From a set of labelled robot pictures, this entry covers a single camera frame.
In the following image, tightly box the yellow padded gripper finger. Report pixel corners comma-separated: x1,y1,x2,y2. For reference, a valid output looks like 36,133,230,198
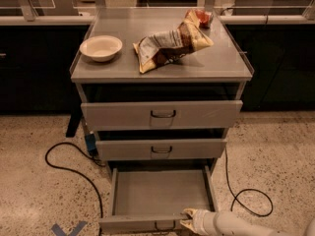
180,219,195,231

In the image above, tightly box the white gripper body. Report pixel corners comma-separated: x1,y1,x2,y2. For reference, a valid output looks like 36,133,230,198
191,209,216,236

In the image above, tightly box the grey bottom drawer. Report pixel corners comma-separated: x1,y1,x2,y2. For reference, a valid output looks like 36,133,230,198
99,166,217,234

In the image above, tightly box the grey drawer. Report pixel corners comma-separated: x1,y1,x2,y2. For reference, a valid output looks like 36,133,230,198
96,139,226,161
81,100,242,131
99,166,217,234

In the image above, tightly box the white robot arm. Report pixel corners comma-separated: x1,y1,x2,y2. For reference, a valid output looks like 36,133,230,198
180,208,292,236

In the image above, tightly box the grey middle drawer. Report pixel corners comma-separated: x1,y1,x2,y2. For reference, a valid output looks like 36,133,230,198
96,139,226,161

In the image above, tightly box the grey top drawer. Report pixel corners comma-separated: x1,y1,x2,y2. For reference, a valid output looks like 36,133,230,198
81,100,242,131

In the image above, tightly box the grey metal drawer cabinet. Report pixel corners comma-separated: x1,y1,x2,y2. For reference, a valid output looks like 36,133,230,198
68,6,255,182

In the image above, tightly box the blue power adapter box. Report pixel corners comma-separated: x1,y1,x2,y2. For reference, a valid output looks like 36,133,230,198
85,134,97,156

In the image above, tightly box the blue tape cross marker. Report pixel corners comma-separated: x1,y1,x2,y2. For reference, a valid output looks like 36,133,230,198
50,219,89,236

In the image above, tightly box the crumpled chip bag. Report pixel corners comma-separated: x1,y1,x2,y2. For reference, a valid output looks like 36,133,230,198
134,19,214,74

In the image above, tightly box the dark counter right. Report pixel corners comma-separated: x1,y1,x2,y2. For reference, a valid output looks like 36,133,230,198
225,23,315,111

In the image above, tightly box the dark counter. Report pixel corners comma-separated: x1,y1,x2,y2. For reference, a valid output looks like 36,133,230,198
0,24,89,114
225,23,315,111

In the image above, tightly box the white ceramic bowl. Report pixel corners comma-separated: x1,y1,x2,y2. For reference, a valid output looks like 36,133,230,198
80,35,123,62

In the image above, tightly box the red snack bag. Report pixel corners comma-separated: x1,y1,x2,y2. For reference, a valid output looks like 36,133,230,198
185,9,213,29

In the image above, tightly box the dark counter left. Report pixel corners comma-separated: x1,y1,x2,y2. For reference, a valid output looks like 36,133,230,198
0,24,89,114

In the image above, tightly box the black cable right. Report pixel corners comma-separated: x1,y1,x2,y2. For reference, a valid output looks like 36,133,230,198
223,147,274,218

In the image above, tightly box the black cable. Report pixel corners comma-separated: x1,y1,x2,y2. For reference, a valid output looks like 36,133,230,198
223,147,274,218
44,142,106,236

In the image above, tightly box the black cable left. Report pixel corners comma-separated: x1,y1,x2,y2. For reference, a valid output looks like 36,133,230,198
44,142,106,236

